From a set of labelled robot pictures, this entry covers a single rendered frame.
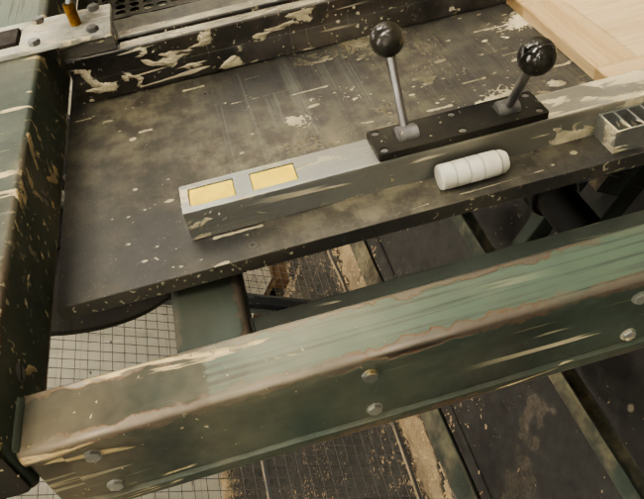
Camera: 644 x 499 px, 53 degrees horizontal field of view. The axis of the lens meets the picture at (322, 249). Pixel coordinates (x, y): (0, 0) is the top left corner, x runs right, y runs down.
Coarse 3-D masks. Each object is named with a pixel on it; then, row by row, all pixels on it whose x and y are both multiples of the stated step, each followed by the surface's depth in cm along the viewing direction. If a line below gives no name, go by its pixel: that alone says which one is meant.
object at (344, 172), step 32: (544, 96) 76; (576, 96) 75; (608, 96) 74; (640, 96) 73; (512, 128) 72; (544, 128) 73; (576, 128) 74; (288, 160) 73; (320, 160) 72; (352, 160) 72; (416, 160) 72; (448, 160) 73; (256, 192) 70; (288, 192) 70; (320, 192) 71; (352, 192) 72; (192, 224) 70; (224, 224) 71
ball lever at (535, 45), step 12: (540, 36) 62; (528, 48) 62; (540, 48) 61; (552, 48) 61; (528, 60) 62; (540, 60) 61; (552, 60) 62; (528, 72) 63; (540, 72) 62; (516, 84) 68; (516, 96) 69; (504, 108) 72; (516, 108) 72
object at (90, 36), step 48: (288, 0) 97; (336, 0) 95; (384, 0) 97; (432, 0) 98; (480, 0) 100; (48, 48) 87; (96, 48) 91; (144, 48) 93; (192, 48) 94; (240, 48) 96; (288, 48) 98; (96, 96) 96
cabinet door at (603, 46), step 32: (512, 0) 99; (544, 0) 97; (576, 0) 96; (608, 0) 95; (640, 0) 94; (544, 32) 93; (576, 32) 89; (608, 32) 89; (640, 32) 88; (608, 64) 82; (640, 64) 81
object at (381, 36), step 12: (384, 24) 68; (396, 24) 68; (372, 36) 68; (384, 36) 68; (396, 36) 68; (372, 48) 69; (384, 48) 68; (396, 48) 68; (396, 72) 70; (396, 84) 70; (396, 96) 70; (396, 108) 71; (396, 132) 71; (408, 132) 71
